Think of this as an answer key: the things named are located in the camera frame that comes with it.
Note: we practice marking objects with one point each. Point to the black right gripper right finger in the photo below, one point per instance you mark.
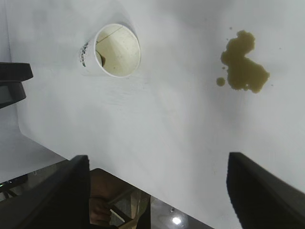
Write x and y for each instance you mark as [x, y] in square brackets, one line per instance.
[262, 198]

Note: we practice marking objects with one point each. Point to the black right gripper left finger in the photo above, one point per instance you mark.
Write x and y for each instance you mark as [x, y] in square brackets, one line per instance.
[62, 198]

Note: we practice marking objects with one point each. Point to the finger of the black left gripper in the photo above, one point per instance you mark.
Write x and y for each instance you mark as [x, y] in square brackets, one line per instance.
[10, 94]
[14, 71]

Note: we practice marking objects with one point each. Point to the white paper coffee cup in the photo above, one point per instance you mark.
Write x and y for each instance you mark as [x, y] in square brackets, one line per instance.
[119, 55]

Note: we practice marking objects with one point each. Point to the brown wooden stool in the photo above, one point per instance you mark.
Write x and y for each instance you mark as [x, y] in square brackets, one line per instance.
[102, 186]

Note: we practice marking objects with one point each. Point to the dark device with green light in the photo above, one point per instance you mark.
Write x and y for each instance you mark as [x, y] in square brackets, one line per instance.
[12, 182]

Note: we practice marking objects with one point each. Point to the brown coffee spill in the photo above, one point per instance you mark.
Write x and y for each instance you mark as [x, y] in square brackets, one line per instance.
[243, 71]

